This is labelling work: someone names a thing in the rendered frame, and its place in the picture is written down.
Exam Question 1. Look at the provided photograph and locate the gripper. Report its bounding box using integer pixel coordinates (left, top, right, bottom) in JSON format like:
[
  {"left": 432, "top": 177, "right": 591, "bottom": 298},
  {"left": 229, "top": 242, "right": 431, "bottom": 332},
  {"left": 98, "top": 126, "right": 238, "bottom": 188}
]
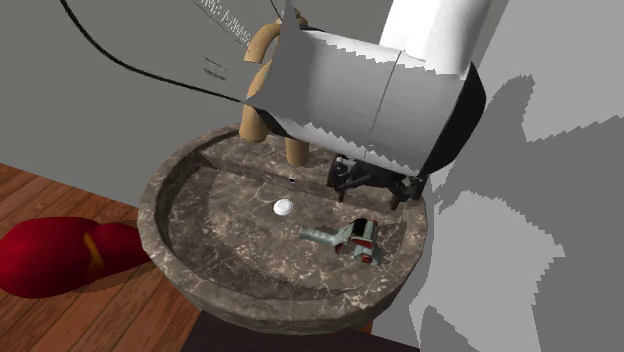
[{"left": 325, "top": 154, "right": 431, "bottom": 212}]

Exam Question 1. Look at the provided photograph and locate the teal and red hand tool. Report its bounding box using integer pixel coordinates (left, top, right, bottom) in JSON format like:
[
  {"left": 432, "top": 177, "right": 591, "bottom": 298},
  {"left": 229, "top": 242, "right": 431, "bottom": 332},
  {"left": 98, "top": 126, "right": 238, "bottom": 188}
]
[{"left": 297, "top": 217, "right": 383, "bottom": 267}]

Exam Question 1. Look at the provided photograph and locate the white round drain plug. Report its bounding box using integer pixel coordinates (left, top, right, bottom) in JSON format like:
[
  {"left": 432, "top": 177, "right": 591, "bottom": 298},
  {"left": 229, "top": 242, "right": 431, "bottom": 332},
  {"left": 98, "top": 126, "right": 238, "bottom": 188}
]
[{"left": 272, "top": 197, "right": 296, "bottom": 217}]

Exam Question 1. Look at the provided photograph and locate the tan curved faucet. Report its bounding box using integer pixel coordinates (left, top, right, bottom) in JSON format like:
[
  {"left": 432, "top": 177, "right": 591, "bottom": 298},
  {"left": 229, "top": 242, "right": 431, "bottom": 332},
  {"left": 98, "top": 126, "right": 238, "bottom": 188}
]
[{"left": 237, "top": 10, "right": 312, "bottom": 167}]

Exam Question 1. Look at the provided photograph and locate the brown marble round sink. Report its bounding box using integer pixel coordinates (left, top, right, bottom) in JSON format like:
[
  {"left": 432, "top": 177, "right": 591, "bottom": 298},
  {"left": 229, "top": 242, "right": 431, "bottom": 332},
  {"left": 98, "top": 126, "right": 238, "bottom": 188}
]
[{"left": 136, "top": 121, "right": 430, "bottom": 337}]

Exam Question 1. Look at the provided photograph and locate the red rounded cushion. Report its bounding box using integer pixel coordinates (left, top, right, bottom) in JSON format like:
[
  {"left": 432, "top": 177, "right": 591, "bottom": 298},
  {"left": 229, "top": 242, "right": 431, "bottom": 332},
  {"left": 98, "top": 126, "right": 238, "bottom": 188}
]
[{"left": 0, "top": 216, "right": 154, "bottom": 300}]

